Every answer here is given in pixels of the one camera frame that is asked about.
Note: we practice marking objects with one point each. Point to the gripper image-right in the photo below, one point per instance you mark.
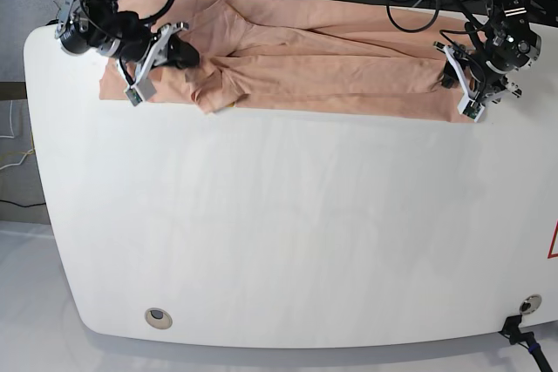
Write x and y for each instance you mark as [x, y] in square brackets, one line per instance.
[488, 68]

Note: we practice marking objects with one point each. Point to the peach pink T-shirt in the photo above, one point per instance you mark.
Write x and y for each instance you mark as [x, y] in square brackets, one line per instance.
[309, 55]

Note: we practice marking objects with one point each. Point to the white camera bracket image-left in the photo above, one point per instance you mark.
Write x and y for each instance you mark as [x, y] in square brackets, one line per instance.
[139, 88]

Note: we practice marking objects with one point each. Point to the right silver table grommet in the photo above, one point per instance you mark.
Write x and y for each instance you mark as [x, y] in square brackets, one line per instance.
[530, 304]

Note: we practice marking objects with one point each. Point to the left silver table grommet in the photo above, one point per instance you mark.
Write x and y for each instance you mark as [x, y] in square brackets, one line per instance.
[158, 318]

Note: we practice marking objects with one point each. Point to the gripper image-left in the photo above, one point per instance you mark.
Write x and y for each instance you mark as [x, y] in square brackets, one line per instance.
[130, 40]

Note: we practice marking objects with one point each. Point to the black clamp mount with cable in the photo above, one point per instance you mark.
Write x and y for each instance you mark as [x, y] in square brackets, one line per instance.
[515, 336]

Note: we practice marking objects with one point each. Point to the white camera bracket image-right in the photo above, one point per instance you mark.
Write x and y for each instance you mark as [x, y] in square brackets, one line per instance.
[467, 107]

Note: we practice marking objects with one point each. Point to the red triangle warning sticker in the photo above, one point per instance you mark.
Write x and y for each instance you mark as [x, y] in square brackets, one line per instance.
[553, 252]

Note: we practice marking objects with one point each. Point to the silver table grommet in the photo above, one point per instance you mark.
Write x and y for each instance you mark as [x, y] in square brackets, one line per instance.
[158, 318]
[530, 304]

